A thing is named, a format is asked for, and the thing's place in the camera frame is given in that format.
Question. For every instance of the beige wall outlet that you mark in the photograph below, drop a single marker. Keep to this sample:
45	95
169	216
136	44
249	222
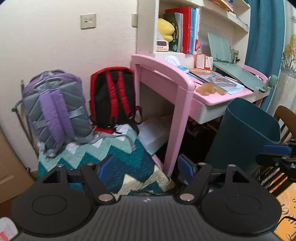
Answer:
88	21

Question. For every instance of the white paper stack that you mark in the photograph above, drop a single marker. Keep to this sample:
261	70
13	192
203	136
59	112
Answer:
155	134

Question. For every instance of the tan rubber figure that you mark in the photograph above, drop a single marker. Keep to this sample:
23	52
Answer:
208	88

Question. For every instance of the row of blue books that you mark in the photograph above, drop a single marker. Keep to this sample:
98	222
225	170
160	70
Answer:
195	30

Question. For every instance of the white digital timer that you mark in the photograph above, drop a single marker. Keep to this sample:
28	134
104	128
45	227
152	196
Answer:
161	45

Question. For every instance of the white crumpled tissue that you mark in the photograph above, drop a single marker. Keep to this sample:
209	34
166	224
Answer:
173	60

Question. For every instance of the white bookshelf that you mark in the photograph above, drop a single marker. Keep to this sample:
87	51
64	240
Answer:
215	25

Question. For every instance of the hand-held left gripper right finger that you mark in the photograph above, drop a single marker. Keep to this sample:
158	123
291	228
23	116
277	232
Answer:
186	168

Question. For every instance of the white red packet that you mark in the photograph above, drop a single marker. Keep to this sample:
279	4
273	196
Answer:
7	229

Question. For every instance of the orange white box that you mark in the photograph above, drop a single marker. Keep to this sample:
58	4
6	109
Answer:
204	61

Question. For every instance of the dark teal bin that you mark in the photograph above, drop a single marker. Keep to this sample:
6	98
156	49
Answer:
242	134

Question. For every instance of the tree printed curtain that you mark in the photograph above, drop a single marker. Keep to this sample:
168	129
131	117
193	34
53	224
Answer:
289	64

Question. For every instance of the yellow plush toy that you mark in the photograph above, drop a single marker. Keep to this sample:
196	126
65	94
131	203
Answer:
165	29

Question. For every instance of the dark green book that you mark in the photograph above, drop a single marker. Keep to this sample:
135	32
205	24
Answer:
177	32

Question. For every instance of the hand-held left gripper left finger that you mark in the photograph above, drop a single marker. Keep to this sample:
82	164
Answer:
106	168

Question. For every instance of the colourful magazine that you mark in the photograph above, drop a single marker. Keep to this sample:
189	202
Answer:
217	78

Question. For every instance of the orange lettered board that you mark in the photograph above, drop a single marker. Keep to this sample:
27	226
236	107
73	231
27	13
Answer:
288	213

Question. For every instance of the green clamp knob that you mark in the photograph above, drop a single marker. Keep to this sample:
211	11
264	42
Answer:
269	82

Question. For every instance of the purple grey backpack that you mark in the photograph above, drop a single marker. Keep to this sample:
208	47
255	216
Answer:
55	109

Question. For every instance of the beige wall switch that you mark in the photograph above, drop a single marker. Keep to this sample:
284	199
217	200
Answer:
134	19

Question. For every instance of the pink desk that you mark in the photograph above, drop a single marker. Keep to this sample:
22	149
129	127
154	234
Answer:
182	92

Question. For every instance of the white desk drawer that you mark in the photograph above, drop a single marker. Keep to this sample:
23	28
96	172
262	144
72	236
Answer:
222	109

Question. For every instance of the row of red books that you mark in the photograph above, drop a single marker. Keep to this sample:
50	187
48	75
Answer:
186	27

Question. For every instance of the teal book stand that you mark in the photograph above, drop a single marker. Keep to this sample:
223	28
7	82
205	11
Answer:
233	69

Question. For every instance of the brown wooden chair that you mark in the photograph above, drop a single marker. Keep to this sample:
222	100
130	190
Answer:
284	115

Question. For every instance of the books on high shelf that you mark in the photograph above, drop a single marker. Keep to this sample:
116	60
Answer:
223	4

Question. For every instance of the red black backpack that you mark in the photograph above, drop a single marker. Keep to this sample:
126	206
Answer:
111	97

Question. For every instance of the pink clip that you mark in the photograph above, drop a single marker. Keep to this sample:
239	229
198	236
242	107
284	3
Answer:
199	47

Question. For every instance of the blue curtain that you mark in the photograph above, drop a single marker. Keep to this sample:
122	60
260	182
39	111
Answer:
263	46

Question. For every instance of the teal zigzag quilt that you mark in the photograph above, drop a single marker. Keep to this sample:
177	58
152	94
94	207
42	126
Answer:
129	157

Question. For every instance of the brown wooden door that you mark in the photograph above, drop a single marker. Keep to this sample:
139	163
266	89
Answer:
11	166

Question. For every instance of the small blue white item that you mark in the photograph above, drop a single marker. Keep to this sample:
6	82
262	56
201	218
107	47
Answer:
183	69

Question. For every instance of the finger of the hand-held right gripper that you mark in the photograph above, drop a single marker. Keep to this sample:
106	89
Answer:
269	159
276	149

